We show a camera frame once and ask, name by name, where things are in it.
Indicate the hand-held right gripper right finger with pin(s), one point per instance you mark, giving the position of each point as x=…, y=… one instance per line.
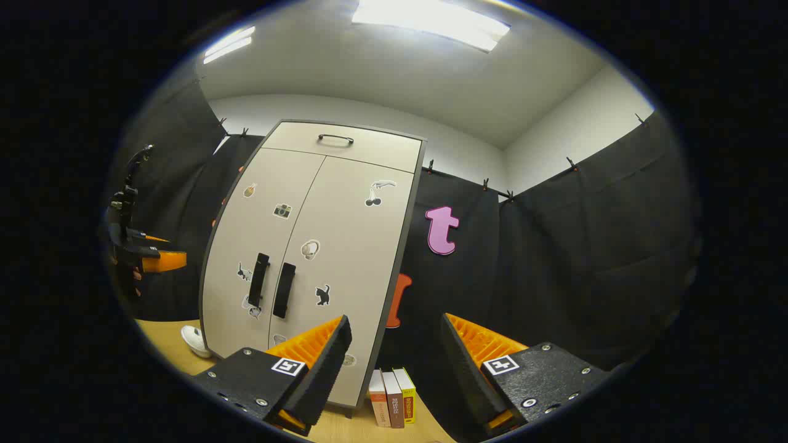
x=465, y=369

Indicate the large ceiling light panel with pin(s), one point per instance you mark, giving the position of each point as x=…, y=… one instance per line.
x=431, y=21

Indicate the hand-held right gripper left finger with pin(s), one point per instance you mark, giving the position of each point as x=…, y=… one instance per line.
x=326, y=369

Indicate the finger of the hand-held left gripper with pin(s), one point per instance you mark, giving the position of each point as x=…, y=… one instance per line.
x=165, y=262
x=148, y=236

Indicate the yellow book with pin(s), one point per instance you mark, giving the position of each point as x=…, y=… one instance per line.
x=406, y=394

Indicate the beige cabinet door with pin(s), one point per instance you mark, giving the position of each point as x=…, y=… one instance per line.
x=258, y=221
x=351, y=246

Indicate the narrow ceiling light panel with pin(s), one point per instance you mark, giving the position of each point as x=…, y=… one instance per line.
x=228, y=46

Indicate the brown book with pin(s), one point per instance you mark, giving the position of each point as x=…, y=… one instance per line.
x=394, y=401

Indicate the small white bowl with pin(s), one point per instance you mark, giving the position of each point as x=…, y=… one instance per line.
x=196, y=341

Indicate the beige double-door shoe cabinet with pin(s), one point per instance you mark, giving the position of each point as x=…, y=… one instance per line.
x=381, y=151

